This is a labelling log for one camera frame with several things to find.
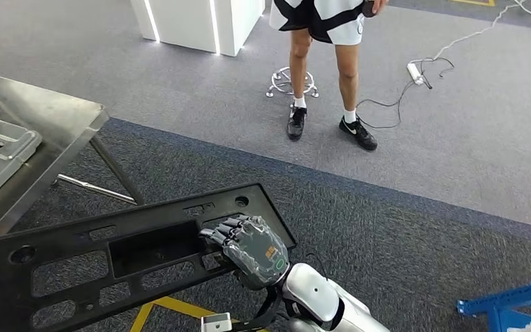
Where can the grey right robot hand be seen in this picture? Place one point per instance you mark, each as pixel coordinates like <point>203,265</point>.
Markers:
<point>256,252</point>

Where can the black plastic plate frame part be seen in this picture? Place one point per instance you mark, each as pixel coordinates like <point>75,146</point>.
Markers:
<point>164,215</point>

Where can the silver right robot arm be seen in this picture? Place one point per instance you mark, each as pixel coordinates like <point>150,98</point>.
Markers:
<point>316,293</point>

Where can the stainless steel workbench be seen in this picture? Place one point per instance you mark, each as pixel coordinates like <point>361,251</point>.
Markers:
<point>64,119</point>

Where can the large blue metal shelf rack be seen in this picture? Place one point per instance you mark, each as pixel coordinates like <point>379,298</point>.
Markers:
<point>499,304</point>

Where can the yellow floor tape square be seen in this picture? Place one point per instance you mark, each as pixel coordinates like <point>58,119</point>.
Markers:
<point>178,306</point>

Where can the chrome stool base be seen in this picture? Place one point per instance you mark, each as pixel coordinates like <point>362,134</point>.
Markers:
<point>281,85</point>

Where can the white power strip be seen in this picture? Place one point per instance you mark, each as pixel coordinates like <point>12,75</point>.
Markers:
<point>415,73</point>

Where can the white lit cabinet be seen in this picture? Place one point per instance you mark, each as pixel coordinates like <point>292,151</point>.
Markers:
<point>183,23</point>

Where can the person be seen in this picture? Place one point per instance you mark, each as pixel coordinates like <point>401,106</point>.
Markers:
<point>320,18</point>

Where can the stamped grey metal panel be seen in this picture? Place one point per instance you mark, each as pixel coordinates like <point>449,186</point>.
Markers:
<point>0,160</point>

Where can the pale wrist camera with bracket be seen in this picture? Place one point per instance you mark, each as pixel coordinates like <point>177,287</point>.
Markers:
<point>217,323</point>

